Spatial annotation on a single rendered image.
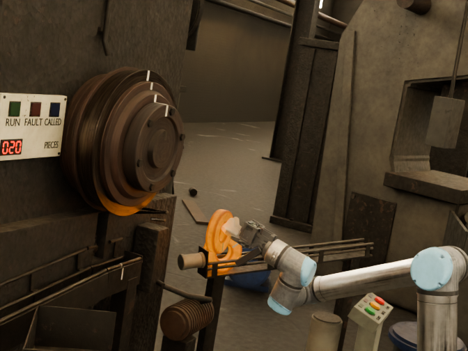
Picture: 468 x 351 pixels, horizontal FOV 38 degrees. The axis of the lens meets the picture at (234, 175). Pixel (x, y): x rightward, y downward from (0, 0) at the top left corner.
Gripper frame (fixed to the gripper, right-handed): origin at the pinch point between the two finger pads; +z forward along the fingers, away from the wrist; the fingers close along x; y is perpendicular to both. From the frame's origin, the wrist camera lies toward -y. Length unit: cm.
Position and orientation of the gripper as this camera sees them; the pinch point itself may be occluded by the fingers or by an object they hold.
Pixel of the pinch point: (221, 225)
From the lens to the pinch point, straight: 238.7
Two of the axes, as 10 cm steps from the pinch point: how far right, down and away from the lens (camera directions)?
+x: -4.2, 0.7, -9.0
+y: 4.0, -8.8, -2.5
